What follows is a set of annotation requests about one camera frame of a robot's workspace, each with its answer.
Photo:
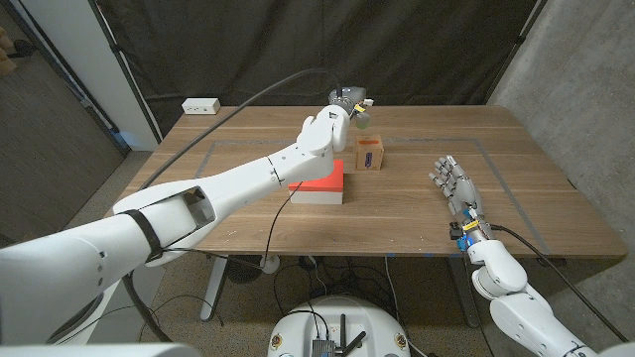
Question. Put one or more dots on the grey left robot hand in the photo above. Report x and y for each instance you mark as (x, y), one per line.
(352, 96)

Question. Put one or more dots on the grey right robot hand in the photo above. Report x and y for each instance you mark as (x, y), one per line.
(464, 191)

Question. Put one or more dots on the green round coin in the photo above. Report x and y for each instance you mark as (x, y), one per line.
(362, 125)

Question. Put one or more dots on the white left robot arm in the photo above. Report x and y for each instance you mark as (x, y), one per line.
(233, 183)

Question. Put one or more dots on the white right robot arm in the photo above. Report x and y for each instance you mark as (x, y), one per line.
(516, 307)

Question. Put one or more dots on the cardboard box with slot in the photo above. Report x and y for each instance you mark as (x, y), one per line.
(368, 154)

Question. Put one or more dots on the red lidded white box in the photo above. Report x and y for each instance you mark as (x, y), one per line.
(327, 188)

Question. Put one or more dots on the black backdrop curtain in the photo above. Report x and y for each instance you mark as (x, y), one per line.
(421, 49)

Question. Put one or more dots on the grey table leg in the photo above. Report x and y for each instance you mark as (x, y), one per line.
(464, 292)

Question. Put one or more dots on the white power strip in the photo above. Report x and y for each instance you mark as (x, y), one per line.
(200, 105)

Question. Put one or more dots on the black backdrop stand pole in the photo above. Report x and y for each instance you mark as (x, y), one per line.
(126, 74)
(516, 44)

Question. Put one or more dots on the white round table foot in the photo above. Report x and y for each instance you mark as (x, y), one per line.
(269, 264)

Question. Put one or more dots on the black round floor fan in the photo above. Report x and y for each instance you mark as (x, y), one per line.
(244, 270)

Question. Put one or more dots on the grey electronics module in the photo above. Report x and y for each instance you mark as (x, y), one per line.
(322, 348)

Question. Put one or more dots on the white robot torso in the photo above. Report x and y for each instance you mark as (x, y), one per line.
(297, 327)

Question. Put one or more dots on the white table leg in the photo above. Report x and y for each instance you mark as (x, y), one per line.
(215, 287)

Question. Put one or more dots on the white robot head edge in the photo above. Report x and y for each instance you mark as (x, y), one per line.
(99, 350)

